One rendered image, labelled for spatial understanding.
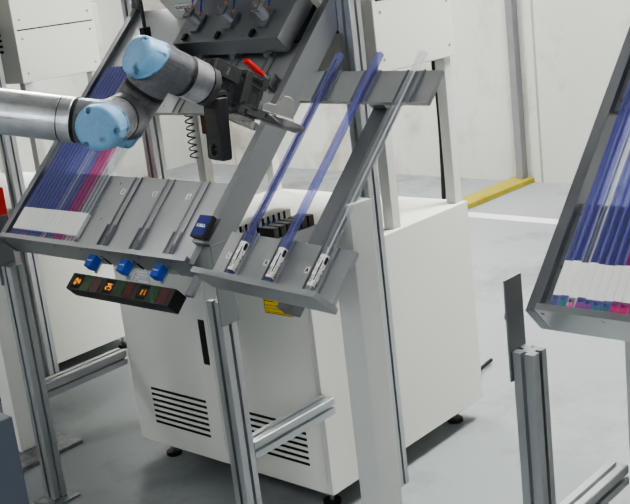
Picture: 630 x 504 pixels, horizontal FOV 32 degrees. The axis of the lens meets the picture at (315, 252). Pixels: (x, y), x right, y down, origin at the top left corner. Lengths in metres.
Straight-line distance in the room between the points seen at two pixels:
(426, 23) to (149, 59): 1.05
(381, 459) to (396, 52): 0.99
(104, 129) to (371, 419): 0.80
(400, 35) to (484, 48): 3.37
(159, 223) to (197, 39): 0.48
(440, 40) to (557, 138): 3.11
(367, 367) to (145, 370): 0.99
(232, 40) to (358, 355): 0.79
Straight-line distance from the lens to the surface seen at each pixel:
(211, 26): 2.57
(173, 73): 1.88
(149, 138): 3.01
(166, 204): 2.36
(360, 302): 2.07
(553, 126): 5.85
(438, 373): 2.88
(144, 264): 2.33
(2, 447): 2.05
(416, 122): 6.36
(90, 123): 1.76
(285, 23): 2.41
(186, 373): 2.84
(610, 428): 3.01
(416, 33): 2.71
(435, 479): 2.78
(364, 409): 2.16
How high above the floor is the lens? 1.27
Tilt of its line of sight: 15 degrees down
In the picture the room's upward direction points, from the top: 7 degrees counter-clockwise
